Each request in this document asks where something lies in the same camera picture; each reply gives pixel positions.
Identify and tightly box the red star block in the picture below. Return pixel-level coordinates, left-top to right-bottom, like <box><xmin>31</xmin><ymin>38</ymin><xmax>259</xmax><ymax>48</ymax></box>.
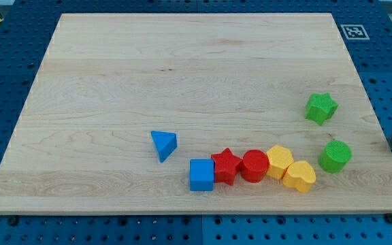
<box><xmin>211</xmin><ymin>148</ymin><xmax>243</xmax><ymax>186</ymax></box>

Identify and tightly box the green star block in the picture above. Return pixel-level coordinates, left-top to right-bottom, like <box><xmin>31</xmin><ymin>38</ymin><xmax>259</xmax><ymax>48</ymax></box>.
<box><xmin>305</xmin><ymin>93</ymin><xmax>338</xmax><ymax>126</ymax></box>

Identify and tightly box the blue triangle block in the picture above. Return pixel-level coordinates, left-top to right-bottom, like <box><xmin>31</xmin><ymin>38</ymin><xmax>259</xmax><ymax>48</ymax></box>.
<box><xmin>150</xmin><ymin>131</ymin><xmax>178</xmax><ymax>163</ymax></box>

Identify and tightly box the blue cube block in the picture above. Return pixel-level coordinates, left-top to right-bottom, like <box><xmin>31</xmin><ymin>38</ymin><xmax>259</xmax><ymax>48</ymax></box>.
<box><xmin>189</xmin><ymin>159</ymin><xmax>214</xmax><ymax>191</ymax></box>

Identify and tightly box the red cylinder block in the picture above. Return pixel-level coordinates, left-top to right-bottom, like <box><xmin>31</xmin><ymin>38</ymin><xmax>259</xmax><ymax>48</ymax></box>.
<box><xmin>241</xmin><ymin>149</ymin><xmax>270</xmax><ymax>183</ymax></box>

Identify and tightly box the yellow hexagon block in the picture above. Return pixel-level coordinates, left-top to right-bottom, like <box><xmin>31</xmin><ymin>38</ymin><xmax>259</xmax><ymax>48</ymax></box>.
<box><xmin>266</xmin><ymin>145</ymin><xmax>294</xmax><ymax>180</ymax></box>

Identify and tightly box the wooden board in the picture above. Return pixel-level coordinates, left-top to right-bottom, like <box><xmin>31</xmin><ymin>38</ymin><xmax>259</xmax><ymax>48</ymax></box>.
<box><xmin>0</xmin><ymin>13</ymin><xmax>392</xmax><ymax>216</ymax></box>

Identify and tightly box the yellow heart block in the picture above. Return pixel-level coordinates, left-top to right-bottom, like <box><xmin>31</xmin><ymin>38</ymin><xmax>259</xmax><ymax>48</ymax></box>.
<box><xmin>282</xmin><ymin>161</ymin><xmax>316</xmax><ymax>193</ymax></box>

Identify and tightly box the green cylinder block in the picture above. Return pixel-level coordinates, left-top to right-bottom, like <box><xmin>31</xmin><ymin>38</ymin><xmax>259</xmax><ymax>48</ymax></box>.
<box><xmin>318</xmin><ymin>140</ymin><xmax>352</xmax><ymax>173</ymax></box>

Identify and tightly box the white fiducial marker tag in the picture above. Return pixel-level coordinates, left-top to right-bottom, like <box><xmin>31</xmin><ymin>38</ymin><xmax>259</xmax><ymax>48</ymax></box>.
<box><xmin>341</xmin><ymin>24</ymin><xmax>370</xmax><ymax>40</ymax></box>

